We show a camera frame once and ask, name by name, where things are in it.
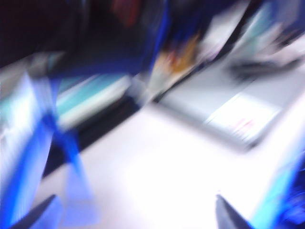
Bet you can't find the silver laptop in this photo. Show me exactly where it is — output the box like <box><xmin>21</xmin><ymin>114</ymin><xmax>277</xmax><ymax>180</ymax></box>
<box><xmin>156</xmin><ymin>69</ymin><xmax>295</xmax><ymax>152</ymax></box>

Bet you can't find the yellow tin box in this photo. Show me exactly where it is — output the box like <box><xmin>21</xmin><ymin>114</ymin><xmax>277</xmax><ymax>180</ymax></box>
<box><xmin>164</xmin><ymin>35</ymin><xmax>203</xmax><ymax>75</ymax></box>

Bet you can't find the white ceramic mug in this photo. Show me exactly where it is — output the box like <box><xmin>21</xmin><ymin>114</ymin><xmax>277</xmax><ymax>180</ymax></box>
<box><xmin>145</xmin><ymin>54</ymin><xmax>177</xmax><ymax>94</ymax></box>

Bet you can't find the dark navy book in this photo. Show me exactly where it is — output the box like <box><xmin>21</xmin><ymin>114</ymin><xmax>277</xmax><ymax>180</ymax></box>
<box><xmin>71</xmin><ymin>95</ymin><xmax>143</xmax><ymax>144</ymax></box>

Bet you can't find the white book with spine text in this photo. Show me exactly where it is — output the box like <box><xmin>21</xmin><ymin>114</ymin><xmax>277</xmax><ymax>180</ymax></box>
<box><xmin>59</xmin><ymin>95</ymin><xmax>132</xmax><ymax>127</ymax></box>

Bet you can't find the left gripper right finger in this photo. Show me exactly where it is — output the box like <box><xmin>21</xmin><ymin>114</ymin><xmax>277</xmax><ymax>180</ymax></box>
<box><xmin>215</xmin><ymin>194</ymin><xmax>244</xmax><ymax>229</ymax></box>

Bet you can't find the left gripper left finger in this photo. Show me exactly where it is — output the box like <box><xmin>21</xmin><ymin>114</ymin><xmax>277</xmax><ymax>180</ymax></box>
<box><xmin>9</xmin><ymin>194</ymin><xmax>57</xmax><ymax>229</ymax></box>

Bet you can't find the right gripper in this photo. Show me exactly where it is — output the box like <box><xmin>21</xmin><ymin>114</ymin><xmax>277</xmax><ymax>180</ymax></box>
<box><xmin>71</xmin><ymin>0</ymin><xmax>172</xmax><ymax>72</ymax></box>

